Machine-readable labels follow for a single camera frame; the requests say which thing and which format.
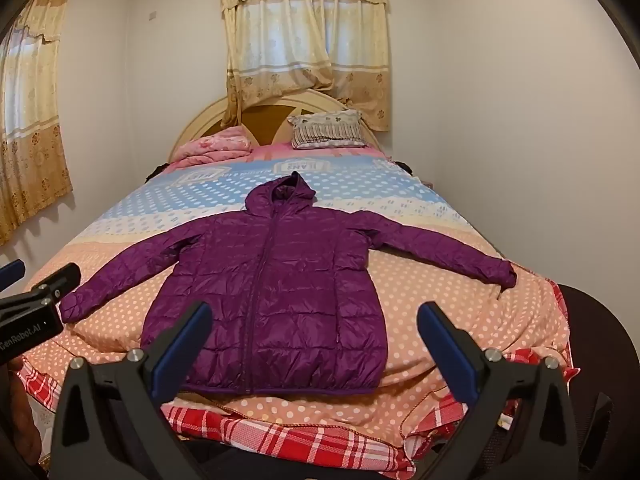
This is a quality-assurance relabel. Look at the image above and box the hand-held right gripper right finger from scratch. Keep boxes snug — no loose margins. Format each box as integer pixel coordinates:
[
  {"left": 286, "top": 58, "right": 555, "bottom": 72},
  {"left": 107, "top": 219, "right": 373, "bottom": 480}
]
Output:
[{"left": 416, "top": 301, "right": 582, "bottom": 480}]

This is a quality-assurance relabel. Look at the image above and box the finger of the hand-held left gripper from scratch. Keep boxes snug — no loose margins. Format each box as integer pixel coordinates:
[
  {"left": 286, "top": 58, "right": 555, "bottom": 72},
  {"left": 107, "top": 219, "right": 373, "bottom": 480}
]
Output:
[
  {"left": 29, "top": 262, "right": 82, "bottom": 307},
  {"left": 0, "top": 259, "right": 27, "bottom": 293}
]

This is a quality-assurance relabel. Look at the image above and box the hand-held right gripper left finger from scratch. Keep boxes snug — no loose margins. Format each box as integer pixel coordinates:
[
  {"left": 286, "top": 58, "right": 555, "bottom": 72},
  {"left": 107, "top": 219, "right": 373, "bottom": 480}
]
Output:
[{"left": 49, "top": 301, "right": 215, "bottom": 480}]

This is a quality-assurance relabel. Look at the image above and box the purple hooded puffer jacket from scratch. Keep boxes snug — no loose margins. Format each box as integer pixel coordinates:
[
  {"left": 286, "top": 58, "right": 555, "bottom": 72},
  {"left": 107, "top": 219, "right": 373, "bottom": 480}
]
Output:
[{"left": 59, "top": 171, "right": 517, "bottom": 397}]

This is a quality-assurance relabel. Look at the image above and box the red plaid blanket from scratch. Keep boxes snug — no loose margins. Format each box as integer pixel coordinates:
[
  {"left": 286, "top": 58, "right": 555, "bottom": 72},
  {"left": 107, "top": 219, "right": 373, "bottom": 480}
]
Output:
[{"left": 10, "top": 280, "right": 581, "bottom": 475}]

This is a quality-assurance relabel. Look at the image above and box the dark chair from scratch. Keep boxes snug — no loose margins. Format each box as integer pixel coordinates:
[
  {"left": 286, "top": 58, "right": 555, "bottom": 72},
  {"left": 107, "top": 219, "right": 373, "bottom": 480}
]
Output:
[{"left": 550, "top": 284, "right": 640, "bottom": 480}]

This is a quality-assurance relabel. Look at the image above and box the beige floral window curtain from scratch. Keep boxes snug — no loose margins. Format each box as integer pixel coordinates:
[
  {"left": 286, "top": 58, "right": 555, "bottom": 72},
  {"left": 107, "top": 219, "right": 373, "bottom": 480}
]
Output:
[
  {"left": 0, "top": 0, "right": 74, "bottom": 247},
  {"left": 220, "top": 0, "right": 392, "bottom": 133}
]

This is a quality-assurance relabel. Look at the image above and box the polka dot bed sheet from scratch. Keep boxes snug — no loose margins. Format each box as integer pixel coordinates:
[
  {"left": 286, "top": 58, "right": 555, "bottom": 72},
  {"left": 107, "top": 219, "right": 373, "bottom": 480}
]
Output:
[{"left": 22, "top": 142, "right": 573, "bottom": 448}]

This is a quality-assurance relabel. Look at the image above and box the pink folded blanket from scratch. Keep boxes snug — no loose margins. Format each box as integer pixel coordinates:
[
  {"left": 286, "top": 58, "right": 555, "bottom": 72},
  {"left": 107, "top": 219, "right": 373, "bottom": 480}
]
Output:
[{"left": 172, "top": 126, "right": 254, "bottom": 170}]

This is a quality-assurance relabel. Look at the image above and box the cream wooden headboard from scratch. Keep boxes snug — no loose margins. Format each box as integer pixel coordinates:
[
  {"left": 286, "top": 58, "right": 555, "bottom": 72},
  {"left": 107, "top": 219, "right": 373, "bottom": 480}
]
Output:
[{"left": 168, "top": 87, "right": 383, "bottom": 162}]

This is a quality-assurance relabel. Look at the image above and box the grey patterned pillow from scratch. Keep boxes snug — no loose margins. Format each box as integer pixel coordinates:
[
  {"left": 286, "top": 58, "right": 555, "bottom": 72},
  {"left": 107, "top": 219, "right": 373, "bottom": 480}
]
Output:
[{"left": 287, "top": 109, "right": 369, "bottom": 150}]

